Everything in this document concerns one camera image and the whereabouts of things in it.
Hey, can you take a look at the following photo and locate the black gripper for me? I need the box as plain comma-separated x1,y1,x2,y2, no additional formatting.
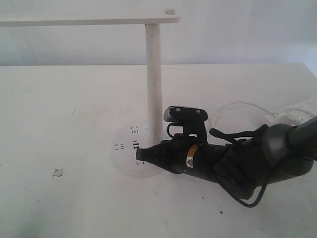
136,140,233,183

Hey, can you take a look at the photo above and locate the white desk lamp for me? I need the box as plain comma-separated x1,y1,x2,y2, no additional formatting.
0,9,180,178

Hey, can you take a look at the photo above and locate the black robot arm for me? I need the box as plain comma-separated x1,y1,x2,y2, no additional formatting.
136,118,317,207

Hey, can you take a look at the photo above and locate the small torn tape scrap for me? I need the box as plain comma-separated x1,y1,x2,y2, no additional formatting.
52,168,64,178

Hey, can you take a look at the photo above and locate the white plug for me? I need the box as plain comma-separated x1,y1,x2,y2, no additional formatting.
278,114,305,125

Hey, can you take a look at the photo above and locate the white power strip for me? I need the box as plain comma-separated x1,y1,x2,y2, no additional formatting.
262,98,317,126

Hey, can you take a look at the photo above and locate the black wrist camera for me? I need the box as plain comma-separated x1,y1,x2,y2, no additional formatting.
163,106,208,122

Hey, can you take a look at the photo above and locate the white power cord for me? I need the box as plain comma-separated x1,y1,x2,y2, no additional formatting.
211,102,268,124

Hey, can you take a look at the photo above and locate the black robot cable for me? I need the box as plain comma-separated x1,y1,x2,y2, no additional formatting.
209,127,278,208

